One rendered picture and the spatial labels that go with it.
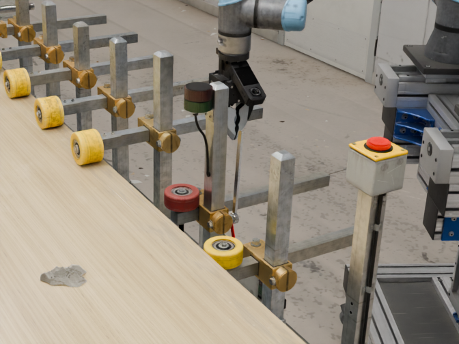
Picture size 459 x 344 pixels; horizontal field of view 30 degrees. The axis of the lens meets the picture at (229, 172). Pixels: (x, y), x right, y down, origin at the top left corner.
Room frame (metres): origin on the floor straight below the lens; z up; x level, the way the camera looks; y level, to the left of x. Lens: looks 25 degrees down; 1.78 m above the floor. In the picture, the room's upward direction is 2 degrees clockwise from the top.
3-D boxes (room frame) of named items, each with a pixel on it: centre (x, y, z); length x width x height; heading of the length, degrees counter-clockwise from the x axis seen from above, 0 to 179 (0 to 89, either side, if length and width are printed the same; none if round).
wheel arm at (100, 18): (2.88, 0.62, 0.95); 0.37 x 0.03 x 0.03; 123
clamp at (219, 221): (1.74, 0.05, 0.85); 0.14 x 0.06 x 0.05; 33
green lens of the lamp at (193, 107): (1.70, 0.07, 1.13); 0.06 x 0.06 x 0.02
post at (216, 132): (1.72, 0.03, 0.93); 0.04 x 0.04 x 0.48; 33
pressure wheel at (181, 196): (1.72, 0.11, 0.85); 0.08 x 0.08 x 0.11
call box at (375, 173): (1.29, -0.24, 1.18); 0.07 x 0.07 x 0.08; 33
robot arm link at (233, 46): (1.87, 0.00, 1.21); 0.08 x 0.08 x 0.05
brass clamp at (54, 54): (2.58, 0.58, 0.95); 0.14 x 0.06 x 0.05; 33
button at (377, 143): (1.29, -0.24, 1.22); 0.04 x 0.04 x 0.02
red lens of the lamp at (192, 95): (1.70, 0.07, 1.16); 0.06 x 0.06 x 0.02
